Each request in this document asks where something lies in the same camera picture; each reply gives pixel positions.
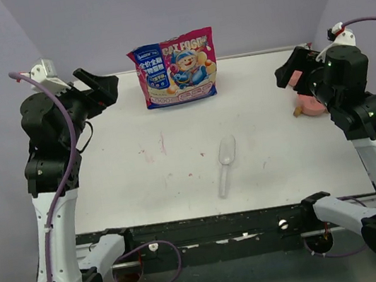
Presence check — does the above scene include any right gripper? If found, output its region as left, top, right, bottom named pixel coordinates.
left=272, top=39, right=343, bottom=119

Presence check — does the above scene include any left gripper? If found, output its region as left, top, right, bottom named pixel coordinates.
left=42, top=61, right=127, bottom=150

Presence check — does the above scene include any clear plastic scoop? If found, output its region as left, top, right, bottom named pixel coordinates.
left=218, top=135, right=236, bottom=199

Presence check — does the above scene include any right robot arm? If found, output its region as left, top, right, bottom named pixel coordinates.
left=274, top=44, right=376, bottom=253

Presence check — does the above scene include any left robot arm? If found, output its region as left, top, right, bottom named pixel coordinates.
left=20, top=69, right=135, bottom=282

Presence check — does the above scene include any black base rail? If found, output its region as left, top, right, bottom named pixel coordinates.
left=76, top=204, right=324, bottom=274

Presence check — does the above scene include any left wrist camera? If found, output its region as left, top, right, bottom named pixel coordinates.
left=29, top=57, right=71, bottom=95

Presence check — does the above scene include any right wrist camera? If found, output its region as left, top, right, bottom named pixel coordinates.
left=327, top=22, right=356, bottom=48

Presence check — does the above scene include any cat food bag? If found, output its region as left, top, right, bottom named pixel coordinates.
left=127, top=27, right=217, bottom=110

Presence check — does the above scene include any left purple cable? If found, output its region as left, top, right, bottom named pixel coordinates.
left=7, top=62, right=100, bottom=282

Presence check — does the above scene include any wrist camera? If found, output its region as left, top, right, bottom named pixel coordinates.
left=29, top=57, right=71, bottom=95
left=327, top=22, right=356, bottom=48

